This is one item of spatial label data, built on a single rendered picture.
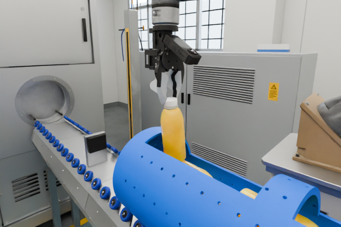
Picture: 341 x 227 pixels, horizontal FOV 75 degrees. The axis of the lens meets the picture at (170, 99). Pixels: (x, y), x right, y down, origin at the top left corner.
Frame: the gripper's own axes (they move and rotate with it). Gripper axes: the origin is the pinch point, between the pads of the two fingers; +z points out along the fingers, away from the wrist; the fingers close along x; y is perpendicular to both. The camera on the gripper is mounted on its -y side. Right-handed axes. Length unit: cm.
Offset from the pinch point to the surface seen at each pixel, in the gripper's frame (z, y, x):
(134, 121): 30, 67, -31
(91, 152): 34, 52, 4
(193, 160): 25.0, 2.5, -13.5
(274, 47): -16, 38, -154
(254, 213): 14.2, -30.8, 8.2
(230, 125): 56, 65, -136
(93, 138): 27, 52, 2
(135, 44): -17, 66, -33
